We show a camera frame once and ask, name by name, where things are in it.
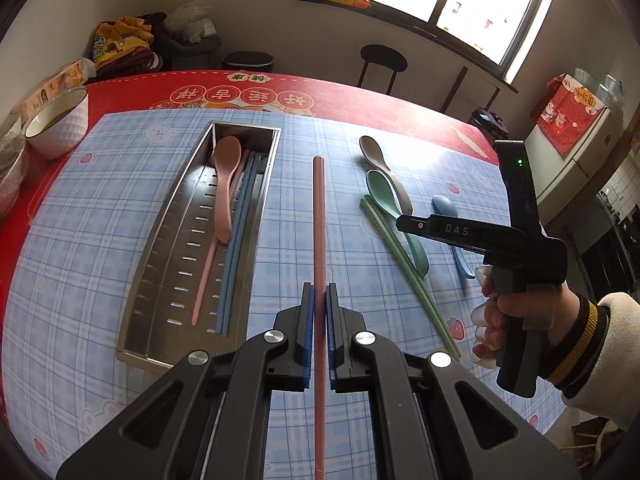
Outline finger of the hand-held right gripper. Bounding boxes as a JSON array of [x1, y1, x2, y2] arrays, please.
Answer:
[[395, 214, 431, 235]]

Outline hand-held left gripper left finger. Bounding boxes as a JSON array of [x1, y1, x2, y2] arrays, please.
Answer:
[[55, 282, 316, 480]]

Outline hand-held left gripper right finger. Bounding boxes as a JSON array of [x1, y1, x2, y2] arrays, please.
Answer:
[[326, 282, 585, 480]]

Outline blue spoon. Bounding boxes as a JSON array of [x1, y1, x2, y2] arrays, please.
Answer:
[[431, 195, 477, 280]]

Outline green spoon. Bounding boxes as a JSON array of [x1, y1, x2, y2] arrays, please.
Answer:
[[366, 170, 430, 277]]

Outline grey spoon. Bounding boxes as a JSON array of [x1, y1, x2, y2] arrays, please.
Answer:
[[359, 135, 414, 217]]

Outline pink chopstick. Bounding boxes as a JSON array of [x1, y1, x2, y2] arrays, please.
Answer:
[[312, 156, 329, 480], [191, 148, 251, 326]]

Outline perforated steel utensil tray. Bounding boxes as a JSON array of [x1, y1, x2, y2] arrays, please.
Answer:
[[116, 121, 282, 370]]

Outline pink spoon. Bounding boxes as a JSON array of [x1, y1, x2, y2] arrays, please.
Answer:
[[213, 136, 244, 244]]

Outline person's right forearm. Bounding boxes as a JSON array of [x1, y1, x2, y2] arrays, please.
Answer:
[[545, 292, 640, 434]]

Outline person's right hand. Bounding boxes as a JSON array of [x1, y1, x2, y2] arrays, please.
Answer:
[[470, 265, 583, 368]]

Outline white fridge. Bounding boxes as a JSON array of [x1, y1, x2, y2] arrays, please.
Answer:
[[520, 105, 632, 227]]

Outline dark metal rack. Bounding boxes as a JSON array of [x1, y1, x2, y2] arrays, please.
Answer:
[[440, 66, 502, 117]]

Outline red printed tablecloth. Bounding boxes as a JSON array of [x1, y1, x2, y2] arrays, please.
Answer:
[[0, 70, 501, 480]]

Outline red printed cloth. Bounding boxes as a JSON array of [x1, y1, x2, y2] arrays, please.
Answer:
[[537, 74, 609, 156]]

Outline black round stool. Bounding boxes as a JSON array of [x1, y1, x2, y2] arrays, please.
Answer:
[[357, 45, 409, 97]]

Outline clear plastic containers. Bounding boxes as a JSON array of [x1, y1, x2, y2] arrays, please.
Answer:
[[574, 67, 627, 107]]

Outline dark storage bin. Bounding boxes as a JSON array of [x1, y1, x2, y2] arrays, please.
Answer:
[[160, 35, 222, 69]]

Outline white plastic bag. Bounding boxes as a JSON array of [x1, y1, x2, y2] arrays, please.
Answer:
[[164, 0, 216, 44]]

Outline white bowl of soup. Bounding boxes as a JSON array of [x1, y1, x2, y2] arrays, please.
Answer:
[[25, 88, 90, 161]]

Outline pile of clothes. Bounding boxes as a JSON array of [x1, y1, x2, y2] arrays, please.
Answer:
[[92, 12, 167, 74]]

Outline glass bowl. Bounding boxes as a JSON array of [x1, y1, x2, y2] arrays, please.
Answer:
[[0, 115, 29, 213]]

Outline orange biscuit packet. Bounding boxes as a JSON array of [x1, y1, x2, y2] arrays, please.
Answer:
[[12, 59, 96, 117]]

